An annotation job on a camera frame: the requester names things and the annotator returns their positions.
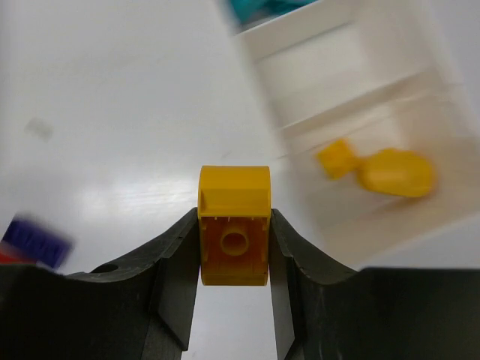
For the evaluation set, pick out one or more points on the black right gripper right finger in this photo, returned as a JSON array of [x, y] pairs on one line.
[[325, 310]]

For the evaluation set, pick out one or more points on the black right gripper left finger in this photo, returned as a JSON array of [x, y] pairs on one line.
[[137, 306]]

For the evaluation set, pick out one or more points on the dark blue lego brick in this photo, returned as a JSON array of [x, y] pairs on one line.
[[36, 241]]

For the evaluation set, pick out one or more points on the yellow curved lego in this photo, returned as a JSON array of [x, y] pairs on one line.
[[234, 212]]

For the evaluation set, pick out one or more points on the small yellow lego brick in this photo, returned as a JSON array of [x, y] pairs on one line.
[[338, 159]]

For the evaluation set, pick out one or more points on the yellow rounded lego piece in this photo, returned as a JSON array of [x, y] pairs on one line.
[[396, 172]]

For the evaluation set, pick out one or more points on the white right divided container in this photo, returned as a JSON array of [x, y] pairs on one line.
[[379, 75]]

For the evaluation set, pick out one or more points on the teal lego pieces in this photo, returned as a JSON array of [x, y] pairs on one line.
[[247, 11]]

